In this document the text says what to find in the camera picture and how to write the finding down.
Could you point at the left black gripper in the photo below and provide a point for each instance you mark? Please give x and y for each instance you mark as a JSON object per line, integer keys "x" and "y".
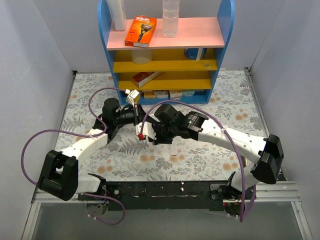
{"x": 137, "y": 113}

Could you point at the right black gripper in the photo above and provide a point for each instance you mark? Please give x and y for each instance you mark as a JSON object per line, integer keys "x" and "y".
{"x": 158, "y": 133}

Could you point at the white battery cover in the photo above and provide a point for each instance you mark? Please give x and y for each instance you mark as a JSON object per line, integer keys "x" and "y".
{"x": 173, "y": 150}

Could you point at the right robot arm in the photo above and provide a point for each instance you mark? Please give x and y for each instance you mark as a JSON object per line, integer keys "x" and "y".
{"x": 265, "y": 153}

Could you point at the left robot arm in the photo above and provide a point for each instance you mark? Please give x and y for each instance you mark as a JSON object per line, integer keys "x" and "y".
{"x": 60, "y": 175}

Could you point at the light blue small box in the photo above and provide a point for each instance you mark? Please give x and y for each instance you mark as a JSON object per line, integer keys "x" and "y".
{"x": 188, "y": 93}

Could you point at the red white long box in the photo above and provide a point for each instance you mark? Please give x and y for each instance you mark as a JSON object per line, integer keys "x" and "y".
{"x": 142, "y": 78}

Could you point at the floral table mat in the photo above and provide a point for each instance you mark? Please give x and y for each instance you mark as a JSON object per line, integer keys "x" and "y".
{"x": 126, "y": 158}

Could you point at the blue shelf unit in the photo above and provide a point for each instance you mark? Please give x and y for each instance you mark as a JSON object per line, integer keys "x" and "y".
{"x": 178, "y": 72}

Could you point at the white plastic cup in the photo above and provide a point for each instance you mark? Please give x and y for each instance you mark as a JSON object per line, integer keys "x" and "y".
{"x": 142, "y": 56}

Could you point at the blue white can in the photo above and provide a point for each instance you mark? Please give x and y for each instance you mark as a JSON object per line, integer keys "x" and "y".
{"x": 195, "y": 53}

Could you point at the orange razor box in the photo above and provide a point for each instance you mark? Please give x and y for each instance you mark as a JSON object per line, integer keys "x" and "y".
{"x": 141, "y": 32}

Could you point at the white bottle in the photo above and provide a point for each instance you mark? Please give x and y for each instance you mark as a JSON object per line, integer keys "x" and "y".
{"x": 118, "y": 14}

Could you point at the clear plastic bottle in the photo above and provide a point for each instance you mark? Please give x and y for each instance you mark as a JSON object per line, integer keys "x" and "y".
{"x": 170, "y": 17}

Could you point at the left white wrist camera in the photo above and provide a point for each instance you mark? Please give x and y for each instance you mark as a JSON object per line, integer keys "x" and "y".
{"x": 132, "y": 96}

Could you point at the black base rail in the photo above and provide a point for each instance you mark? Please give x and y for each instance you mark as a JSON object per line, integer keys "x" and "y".
{"x": 163, "y": 195}

